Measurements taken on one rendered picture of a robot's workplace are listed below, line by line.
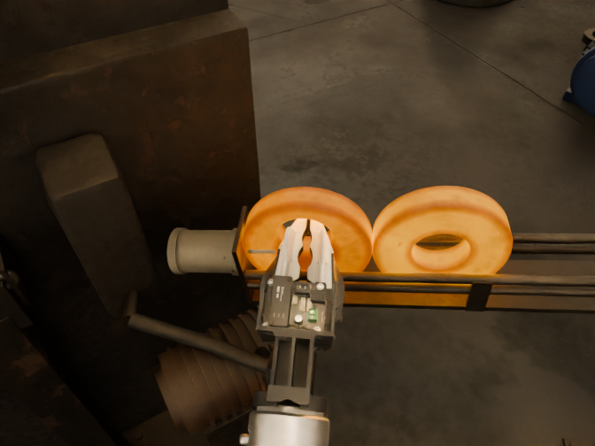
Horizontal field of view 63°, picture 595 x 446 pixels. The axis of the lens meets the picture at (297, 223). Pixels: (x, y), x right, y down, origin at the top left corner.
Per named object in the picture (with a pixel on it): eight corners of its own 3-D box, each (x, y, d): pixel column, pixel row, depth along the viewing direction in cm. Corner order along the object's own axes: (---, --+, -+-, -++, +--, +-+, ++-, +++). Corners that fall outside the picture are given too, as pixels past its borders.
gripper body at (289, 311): (341, 273, 45) (332, 411, 40) (336, 298, 53) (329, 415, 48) (260, 267, 46) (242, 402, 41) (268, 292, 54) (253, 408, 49)
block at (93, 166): (93, 268, 73) (27, 142, 55) (144, 248, 76) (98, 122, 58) (112, 322, 67) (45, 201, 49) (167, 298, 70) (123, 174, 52)
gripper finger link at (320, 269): (338, 195, 51) (333, 279, 47) (336, 219, 56) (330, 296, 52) (309, 193, 51) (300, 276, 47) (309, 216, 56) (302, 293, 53)
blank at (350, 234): (374, 183, 52) (374, 205, 50) (372, 270, 64) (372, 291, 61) (234, 184, 55) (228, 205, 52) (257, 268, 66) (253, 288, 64)
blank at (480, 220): (371, 184, 52) (371, 206, 50) (522, 181, 50) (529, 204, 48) (371, 270, 64) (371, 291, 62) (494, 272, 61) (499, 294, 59)
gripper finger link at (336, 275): (347, 254, 53) (342, 334, 49) (346, 258, 54) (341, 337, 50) (304, 250, 53) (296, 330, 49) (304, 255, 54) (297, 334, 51)
